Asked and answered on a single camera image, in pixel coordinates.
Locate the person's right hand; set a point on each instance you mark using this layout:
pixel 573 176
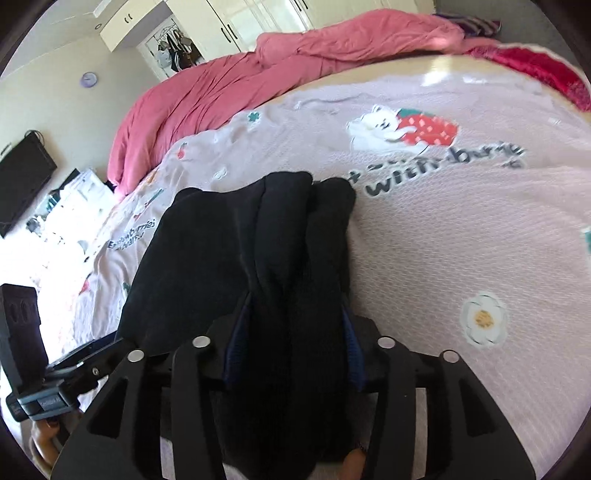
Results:
pixel 353 464

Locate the white drawer cabinet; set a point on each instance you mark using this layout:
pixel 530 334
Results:
pixel 75 211

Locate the white wardrobe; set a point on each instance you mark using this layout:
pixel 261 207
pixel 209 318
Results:
pixel 220 28

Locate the striped dark pillow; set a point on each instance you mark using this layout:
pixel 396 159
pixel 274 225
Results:
pixel 474 26

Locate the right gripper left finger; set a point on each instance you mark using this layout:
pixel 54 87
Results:
pixel 119 435

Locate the black sweater orange cuffs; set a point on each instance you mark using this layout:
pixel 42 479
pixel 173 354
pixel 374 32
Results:
pixel 273 256

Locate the pink duvet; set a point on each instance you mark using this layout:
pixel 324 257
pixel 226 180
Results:
pixel 208 95

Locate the black television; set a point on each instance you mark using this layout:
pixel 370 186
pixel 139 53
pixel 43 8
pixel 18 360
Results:
pixel 25 170

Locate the grey quilted headboard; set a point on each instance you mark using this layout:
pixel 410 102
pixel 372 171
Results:
pixel 561 26

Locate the hanging bags on door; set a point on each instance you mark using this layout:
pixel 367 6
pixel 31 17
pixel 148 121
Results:
pixel 176 52

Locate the red pillow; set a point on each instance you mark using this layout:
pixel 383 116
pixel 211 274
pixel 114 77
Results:
pixel 544 65

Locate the purple wall clock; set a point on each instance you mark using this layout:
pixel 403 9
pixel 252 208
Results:
pixel 89 80

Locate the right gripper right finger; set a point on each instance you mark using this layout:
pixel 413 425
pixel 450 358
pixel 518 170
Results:
pixel 468 436

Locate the strawberry print bed sheet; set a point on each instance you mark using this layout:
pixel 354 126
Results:
pixel 471 229

